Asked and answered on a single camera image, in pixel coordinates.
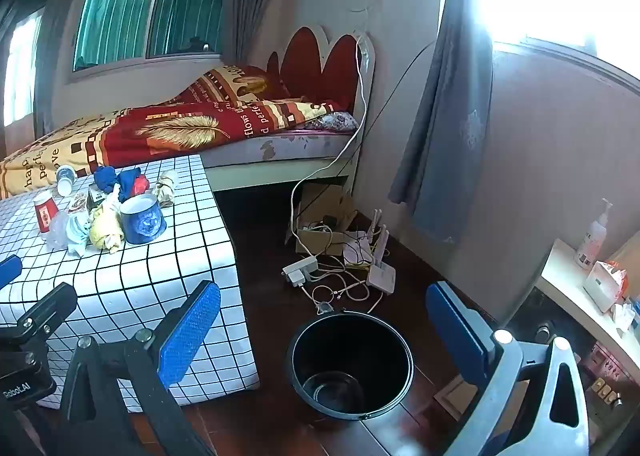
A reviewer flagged light blue cloth wad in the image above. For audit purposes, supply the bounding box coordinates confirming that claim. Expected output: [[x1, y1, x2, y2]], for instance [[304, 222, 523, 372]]
[[65, 213, 93, 257]]

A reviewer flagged red paper cup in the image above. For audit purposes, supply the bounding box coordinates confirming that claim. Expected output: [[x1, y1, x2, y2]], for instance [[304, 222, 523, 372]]
[[33, 194, 61, 235]]

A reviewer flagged white shelf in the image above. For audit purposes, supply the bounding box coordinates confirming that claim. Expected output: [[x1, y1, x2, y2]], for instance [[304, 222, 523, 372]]
[[532, 238, 640, 367]]

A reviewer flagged red yellow printed blanket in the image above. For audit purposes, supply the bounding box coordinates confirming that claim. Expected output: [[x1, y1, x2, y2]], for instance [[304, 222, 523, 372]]
[[0, 64, 346, 199]]

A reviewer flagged blue paper bowl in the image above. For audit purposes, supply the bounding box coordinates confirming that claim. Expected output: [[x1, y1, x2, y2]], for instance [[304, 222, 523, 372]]
[[119, 193, 167, 245]]

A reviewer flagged thick white cable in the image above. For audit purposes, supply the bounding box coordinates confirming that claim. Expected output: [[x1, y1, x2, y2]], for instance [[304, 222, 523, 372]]
[[290, 33, 376, 257]]

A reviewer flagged green glass window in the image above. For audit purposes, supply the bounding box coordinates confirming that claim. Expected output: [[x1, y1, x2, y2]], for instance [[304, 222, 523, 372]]
[[70, 0, 236, 81]]

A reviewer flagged white pump bottle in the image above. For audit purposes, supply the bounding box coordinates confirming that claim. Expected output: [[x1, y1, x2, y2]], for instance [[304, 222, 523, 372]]
[[575, 198, 613, 271]]

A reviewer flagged table with checkered cloth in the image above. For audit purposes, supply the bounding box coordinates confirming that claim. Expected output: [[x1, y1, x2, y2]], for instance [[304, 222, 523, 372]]
[[0, 153, 261, 412]]

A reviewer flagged black plastic bin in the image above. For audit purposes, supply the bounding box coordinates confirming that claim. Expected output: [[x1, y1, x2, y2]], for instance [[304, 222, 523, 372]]
[[286, 312, 416, 422]]

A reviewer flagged blue white paper cup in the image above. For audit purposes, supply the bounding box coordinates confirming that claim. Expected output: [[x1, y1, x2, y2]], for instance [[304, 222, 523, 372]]
[[55, 165, 76, 197]]

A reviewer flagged thin black cable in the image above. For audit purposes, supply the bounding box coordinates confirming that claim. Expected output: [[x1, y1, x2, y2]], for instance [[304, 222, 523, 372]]
[[345, 40, 437, 171]]

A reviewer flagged white power strip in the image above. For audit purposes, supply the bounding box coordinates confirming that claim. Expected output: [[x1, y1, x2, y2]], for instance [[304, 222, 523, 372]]
[[281, 256, 321, 287]]

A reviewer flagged small white modem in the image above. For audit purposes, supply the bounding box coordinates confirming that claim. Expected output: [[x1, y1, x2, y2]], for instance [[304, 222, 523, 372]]
[[342, 231, 373, 264]]

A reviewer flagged grey patterned curtain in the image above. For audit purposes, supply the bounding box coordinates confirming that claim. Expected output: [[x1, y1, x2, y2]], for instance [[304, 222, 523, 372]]
[[389, 0, 496, 244]]

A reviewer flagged yellow cloth wad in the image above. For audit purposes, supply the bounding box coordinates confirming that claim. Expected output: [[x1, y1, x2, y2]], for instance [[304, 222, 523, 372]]
[[89, 196, 125, 254]]

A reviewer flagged floral pillow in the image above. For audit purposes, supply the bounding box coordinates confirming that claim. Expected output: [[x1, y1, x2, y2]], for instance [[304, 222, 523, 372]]
[[305, 112, 360, 131]]

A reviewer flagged white orange tissue pack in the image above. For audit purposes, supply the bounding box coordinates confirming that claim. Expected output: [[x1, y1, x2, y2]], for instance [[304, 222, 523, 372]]
[[582, 261, 628, 314]]

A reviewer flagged white router with antennas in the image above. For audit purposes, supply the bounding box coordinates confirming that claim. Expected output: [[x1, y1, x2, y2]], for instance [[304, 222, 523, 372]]
[[366, 208, 398, 294]]

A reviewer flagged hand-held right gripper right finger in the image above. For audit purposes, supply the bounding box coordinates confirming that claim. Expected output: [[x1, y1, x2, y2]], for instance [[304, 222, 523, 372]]
[[426, 281, 591, 456]]

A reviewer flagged blue cloth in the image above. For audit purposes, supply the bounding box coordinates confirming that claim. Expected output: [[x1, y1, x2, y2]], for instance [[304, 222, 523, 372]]
[[93, 166, 141, 201]]

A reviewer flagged white bed with red headboard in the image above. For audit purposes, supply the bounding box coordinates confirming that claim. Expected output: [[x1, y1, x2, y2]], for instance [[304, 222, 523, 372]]
[[0, 26, 376, 201]]

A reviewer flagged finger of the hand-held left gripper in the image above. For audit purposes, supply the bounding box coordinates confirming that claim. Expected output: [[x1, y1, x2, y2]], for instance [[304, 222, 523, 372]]
[[14, 282, 78, 337], [0, 256, 24, 289]]

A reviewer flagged cardboard box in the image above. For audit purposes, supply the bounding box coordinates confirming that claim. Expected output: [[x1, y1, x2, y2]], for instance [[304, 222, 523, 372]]
[[285, 183, 361, 257]]

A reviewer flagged bright side window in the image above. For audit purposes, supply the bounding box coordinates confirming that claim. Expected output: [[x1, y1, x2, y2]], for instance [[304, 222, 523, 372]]
[[2, 6, 46, 127]]

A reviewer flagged green white carton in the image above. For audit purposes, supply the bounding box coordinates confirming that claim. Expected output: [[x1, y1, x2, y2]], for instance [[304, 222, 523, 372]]
[[70, 188, 106, 214]]

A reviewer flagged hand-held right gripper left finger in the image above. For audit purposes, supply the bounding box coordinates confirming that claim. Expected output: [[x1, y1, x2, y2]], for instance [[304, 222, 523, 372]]
[[59, 280, 222, 456]]

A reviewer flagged beige paper wad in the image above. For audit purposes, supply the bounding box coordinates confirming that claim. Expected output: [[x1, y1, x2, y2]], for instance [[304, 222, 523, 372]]
[[152, 171, 180, 209]]

